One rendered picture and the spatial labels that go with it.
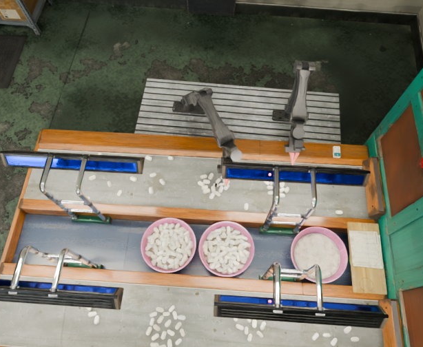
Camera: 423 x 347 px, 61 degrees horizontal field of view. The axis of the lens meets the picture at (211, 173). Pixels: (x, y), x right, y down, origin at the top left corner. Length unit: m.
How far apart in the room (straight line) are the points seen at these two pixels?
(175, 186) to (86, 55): 1.98
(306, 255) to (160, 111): 1.17
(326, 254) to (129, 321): 0.97
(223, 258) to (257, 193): 0.38
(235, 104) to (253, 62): 1.16
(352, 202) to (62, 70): 2.65
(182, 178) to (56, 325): 0.90
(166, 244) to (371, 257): 0.98
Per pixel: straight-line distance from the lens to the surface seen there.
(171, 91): 2.28
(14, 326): 1.96
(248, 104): 2.21
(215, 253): 1.77
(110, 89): 3.25
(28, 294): 1.54
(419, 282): 1.64
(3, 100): 3.55
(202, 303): 1.74
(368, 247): 1.88
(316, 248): 1.84
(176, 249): 1.79
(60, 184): 2.05
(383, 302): 1.80
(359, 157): 2.06
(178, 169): 1.92
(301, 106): 1.82
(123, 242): 1.91
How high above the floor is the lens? 2.47
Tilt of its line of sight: 66 degrees down
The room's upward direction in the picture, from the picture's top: 2 degrees counter-clockwise
